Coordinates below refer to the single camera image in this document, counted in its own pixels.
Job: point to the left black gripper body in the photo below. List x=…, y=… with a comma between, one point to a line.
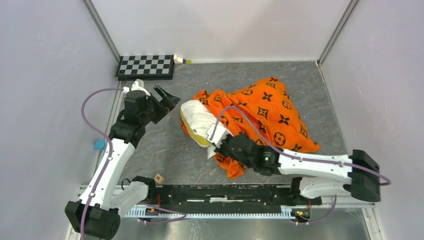
x=154, y=110

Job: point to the white quilted pillow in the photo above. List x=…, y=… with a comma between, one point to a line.
x=197, y=119

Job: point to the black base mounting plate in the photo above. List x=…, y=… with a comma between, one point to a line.
x=227, y=199

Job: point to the black white checkerboard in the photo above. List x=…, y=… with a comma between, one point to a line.
x=145, y=67

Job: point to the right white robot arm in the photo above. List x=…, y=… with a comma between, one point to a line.
x=356, y=174

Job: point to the small white green bottle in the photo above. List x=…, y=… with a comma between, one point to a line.
x=180, y=60

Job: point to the small wooden letter block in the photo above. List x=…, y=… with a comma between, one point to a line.
x=159, y=179

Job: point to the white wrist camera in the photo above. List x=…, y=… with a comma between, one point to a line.
x=216, y=134
x=138, y=85

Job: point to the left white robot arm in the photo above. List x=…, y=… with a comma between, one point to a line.
x=98, y=212

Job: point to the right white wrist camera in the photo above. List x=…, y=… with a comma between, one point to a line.
x=216, y=134

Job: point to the orange patterned pillowcase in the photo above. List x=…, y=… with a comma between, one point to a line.
x=262, y=110

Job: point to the blue plastic clip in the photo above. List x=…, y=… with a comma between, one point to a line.
x=99, y=145

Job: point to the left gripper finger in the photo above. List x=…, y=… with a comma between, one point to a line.
x=169, y=102
x=160, y=96

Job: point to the white toothed cable duct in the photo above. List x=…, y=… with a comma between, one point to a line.
x=140, y=212

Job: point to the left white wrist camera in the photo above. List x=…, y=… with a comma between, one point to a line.
x=138, y=85

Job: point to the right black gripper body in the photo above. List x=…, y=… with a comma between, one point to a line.
x=225, y=149

